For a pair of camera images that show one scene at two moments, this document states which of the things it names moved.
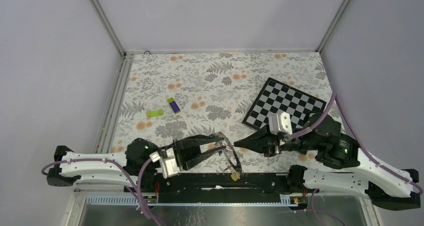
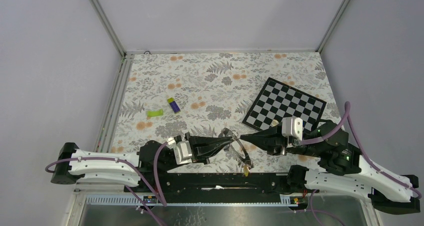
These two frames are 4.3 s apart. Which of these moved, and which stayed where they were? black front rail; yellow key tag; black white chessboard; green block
Moved: yellow key tag
Stayed: black white chessboard; black front rail; green block
